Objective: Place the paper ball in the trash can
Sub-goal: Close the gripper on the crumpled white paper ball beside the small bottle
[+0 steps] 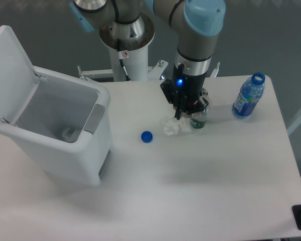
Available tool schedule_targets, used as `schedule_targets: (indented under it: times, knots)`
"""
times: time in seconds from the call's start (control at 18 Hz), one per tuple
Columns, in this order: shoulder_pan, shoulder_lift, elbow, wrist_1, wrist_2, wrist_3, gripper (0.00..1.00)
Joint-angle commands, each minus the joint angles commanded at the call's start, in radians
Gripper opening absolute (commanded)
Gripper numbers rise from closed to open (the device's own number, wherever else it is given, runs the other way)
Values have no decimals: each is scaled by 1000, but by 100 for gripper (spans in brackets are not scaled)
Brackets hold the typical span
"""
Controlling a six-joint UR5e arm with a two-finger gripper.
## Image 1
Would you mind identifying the white paper ball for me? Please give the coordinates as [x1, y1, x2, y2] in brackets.
[161, 117, 192, 136]

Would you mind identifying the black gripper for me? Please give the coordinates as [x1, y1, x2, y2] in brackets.
[161, 64, 209, 120]

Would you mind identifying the blue plastic water bottle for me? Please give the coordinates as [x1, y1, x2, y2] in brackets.
[232, 72, 265, 118]

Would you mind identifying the clear green label bottle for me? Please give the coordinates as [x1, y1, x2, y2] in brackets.
[190, 88, 211, 130]

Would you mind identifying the blue bottle cap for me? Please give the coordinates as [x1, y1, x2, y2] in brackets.
[140, 131, 153, 143]

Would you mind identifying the white trash bin lid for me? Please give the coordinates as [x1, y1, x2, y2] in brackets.
[0, 25, 47, 126]

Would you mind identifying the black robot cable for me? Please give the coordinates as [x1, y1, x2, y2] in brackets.
[111, 0, 132, 81]

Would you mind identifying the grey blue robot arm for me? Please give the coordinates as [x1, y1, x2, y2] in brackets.
[69, 1, 226, 119]

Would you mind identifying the white trash bin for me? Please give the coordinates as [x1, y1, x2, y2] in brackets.
[0, 67, 112, 186]

